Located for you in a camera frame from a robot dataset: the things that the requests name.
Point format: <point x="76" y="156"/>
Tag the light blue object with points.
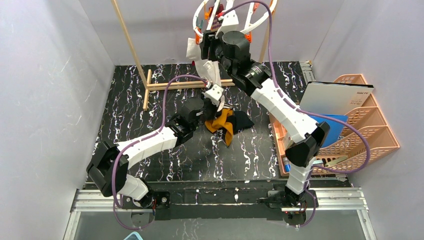
<point x="133" y="236"/>

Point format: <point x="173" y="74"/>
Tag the maroon beige purple striped sock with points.
<point x="216" y="24"/>

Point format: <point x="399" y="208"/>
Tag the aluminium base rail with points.
<point x="335" y="213"/>

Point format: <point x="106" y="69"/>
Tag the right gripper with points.
<point x="205" y="43"/>

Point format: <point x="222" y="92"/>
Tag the blue capped bottle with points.
<point x="286" y="165"/>

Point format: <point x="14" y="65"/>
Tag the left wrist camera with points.
<point x="215" y="94"/>

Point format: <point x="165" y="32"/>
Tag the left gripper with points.
<point x="205" y="110"/>

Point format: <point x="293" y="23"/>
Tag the blue folder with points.
<point x="335" y="128"/>

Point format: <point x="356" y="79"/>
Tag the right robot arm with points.
<point x="232" y="51"/>

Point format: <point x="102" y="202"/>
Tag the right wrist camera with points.
<point x="229" y="21"/>

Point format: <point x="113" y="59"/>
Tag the white sock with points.
<point x="206" y="69"/>

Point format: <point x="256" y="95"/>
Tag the white book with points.
<point x="331" y="98"/>

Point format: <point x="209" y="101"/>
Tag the white round clip hanger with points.
<point x="205" y="12"/>

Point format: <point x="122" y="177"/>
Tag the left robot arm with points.
<point x="110" y="163"/>

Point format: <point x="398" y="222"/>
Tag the mustard yellow striped sock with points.
<point x="222" y="122"/>

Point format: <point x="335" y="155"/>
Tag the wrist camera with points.
<point x="229" y="21"/>
<point x="215" y="94"/>

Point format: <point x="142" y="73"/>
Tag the peach desk organizer tray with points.
<point x="280" y="141"/>

